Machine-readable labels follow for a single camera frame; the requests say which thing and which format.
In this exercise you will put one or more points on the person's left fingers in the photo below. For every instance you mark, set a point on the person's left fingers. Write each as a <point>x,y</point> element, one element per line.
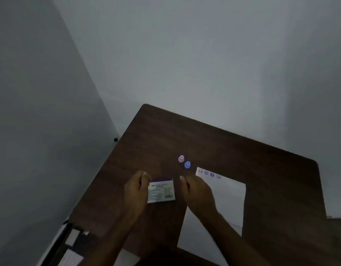
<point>144,177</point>

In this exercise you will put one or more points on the white lined paper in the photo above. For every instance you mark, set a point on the white lined paper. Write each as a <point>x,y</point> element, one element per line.
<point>70,259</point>

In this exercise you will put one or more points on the person's right fingers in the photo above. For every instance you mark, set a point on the person's right fingers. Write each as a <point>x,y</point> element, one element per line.
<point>185,182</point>

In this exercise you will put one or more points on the small white card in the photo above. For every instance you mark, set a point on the small white card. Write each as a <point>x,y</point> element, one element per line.
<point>72,237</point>

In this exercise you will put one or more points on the white paper scrap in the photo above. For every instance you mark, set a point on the white paper scrap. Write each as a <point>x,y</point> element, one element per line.
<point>127,259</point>

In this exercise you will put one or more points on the black frame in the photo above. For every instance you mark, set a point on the black frame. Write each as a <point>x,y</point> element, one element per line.
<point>55,246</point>

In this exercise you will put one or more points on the small white purple-edged box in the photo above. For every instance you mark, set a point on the small white purple-edged box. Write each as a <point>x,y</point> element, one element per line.
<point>162,191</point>

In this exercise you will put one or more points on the person's left forearm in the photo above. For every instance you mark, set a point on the person's left forearm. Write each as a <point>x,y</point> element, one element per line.
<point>115,241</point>

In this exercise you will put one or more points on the white paper sheet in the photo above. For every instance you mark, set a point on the white paper sheet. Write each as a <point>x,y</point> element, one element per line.
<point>228,196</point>

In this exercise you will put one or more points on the person's right hand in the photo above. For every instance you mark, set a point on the person's right hand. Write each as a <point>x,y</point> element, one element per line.
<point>199,195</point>

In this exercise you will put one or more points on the small blue paint pot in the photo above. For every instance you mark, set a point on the small blue paint pot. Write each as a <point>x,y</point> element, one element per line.
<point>187,165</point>

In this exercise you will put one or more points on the small pink paint pot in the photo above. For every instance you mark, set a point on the small pink paint pot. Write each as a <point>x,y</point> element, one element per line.
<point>181,158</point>

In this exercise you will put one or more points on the person's right forearm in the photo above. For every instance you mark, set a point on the person's right forearm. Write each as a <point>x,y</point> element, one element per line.
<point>234,243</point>

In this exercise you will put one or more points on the person's left hand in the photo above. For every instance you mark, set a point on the person's left hand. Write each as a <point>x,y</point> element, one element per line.
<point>135,193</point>

